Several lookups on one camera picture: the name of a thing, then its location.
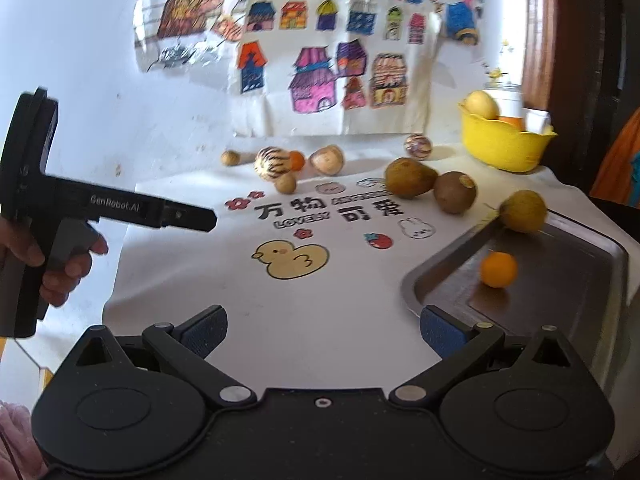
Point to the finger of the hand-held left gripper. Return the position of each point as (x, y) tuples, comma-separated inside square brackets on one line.
[(195, 217)]

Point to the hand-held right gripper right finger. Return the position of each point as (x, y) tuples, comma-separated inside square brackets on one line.
[(440, 329)]

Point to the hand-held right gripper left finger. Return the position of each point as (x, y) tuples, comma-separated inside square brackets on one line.
[(205, 332)]

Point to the small brown longan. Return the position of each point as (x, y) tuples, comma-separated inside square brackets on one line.
[(230, 158), (285, 183)]

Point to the small orange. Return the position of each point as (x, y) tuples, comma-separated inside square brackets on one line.
[(297, 161), (498, 270)]

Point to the person's left hand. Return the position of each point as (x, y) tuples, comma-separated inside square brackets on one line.
[(60, 285)]

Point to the striped round fruit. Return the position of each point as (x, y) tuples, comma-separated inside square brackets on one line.
[(272, 161), (417, 146)]

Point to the white printed duck mat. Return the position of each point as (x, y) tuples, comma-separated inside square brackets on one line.
[(325, 310)]

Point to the metal tray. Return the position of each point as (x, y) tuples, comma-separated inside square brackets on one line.
[(550, 270)]

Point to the brown kiwi with sticker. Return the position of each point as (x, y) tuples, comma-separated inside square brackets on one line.
[(454, 193)]

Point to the paper drawing of houses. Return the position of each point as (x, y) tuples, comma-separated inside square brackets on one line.
[(280, 110)]

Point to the tan round fruit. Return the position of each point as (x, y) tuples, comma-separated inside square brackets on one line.
[(327, 159)]

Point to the yellow plastic bowl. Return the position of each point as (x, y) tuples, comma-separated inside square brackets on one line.
[(500, 147)]

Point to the crumpled paper drawing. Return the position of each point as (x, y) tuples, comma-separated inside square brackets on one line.
[(175, 10)]

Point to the pink cloth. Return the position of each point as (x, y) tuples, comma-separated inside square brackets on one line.
[(17, 440)]

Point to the yellow pear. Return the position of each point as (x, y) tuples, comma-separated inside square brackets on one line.
[(481, 104)]

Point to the white cup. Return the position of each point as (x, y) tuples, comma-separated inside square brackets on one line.
[(537, 120)]

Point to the white jar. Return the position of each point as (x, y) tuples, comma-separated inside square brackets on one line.
[(506, 97)]

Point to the orange cloth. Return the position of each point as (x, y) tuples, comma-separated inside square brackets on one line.
[(620, 165)]

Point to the yellow flower sprig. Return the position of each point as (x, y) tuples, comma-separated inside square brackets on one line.
[(500, 67)]

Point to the brown wooden door frame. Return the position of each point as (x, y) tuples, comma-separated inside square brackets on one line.
[(540, 35)]

